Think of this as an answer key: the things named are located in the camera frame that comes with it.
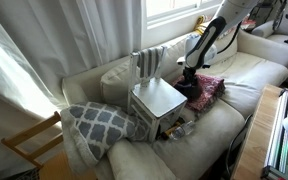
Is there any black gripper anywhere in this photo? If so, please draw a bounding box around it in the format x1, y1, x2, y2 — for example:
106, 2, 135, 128
183, 67, 199, 88

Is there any black felt hat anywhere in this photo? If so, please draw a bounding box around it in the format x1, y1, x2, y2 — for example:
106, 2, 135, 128
173, 77, 204, 101

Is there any small white wooden chair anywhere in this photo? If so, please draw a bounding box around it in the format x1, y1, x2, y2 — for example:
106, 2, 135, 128
127, 46, 188, 143

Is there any brown wooden chair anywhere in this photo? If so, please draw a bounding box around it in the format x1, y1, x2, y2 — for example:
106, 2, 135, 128
1, 111, 98, 180

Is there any red patterned folded cloth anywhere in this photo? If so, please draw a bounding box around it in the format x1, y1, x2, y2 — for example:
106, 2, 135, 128
172, 73, 227, 114

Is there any grey striped towel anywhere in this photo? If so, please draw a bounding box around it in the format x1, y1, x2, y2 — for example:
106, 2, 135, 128
137, 47, 164, 81

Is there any clear plastic bottle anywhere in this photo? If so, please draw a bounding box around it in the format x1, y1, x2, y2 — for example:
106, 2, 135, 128
168, 120, 197, 140

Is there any yellow and black object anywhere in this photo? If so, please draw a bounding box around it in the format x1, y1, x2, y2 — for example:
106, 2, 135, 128
157, 116, 187, 141

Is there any beige fabric sofa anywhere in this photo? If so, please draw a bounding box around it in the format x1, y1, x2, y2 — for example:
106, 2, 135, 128
61, 28, 288, 180

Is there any light wooden table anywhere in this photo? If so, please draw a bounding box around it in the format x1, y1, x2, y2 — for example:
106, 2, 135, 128
230, 83, 285, 180

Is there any grey armchair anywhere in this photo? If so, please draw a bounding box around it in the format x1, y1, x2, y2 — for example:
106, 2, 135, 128
251, 0, 288, 75

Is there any plain beige cushion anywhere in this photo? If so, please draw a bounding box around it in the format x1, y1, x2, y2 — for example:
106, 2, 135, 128
107, 138, 179, 180

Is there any grey white lattice pillow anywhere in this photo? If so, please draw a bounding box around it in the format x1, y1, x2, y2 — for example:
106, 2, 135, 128
60, 101, 150, 168

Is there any white curtain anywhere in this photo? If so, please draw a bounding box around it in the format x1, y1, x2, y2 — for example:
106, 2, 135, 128
0, 0, 144, 175

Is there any black floor cable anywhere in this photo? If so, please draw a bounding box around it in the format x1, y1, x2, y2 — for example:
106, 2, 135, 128
225, 113, 254, 168

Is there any aluminium frame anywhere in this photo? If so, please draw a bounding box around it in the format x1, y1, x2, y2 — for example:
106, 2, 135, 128
260, 89, 288, 180

